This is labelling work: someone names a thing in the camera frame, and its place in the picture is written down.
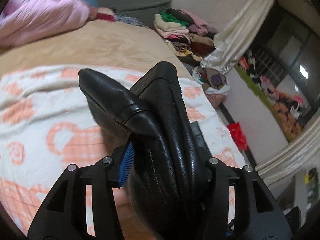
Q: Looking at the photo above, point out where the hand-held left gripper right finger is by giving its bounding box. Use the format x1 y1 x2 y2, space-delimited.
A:
200 157 293 240

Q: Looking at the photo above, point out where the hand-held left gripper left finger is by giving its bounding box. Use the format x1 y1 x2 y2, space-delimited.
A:
27 142 135 240

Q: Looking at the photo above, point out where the black leather jacket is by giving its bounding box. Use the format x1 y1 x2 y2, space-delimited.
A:
78 61 213 240

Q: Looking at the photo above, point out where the white bag of clothes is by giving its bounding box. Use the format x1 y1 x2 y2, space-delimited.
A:
192 66 232 98

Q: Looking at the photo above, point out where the row of colourful clothes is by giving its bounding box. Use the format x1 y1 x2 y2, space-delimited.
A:
237 55 308 140

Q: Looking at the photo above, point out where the pile of folded clothes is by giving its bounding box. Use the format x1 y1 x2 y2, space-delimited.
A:
154 8 219 64

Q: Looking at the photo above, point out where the person's left hand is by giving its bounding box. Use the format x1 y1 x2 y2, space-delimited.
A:
113 188 143 240

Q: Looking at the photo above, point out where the cream satin curtain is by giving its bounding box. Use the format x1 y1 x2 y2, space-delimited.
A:
255 122 320 188
201 0 280 75

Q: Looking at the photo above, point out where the green cloth strip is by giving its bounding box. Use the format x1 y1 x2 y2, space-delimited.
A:
235 65 278 117

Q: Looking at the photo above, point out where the white orange patterned blanket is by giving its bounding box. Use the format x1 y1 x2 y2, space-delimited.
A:
0 65 247 238

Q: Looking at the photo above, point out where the tan bed sheet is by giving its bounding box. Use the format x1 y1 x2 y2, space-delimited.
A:
0 19 193 80

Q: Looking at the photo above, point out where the blue patterned pillow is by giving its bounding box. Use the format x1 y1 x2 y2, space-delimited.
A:
116 15 143 27

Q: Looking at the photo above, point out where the dark framed window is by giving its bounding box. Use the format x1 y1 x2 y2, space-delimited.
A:
250 5 318 110

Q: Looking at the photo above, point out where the red cloth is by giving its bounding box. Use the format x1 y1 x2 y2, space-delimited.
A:
96 7 115 22

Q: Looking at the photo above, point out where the grey pillow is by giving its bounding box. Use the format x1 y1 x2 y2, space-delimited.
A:
35 0 173 27

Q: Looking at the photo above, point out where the pink crumpled garment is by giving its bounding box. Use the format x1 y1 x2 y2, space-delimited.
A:
0 0 92 49

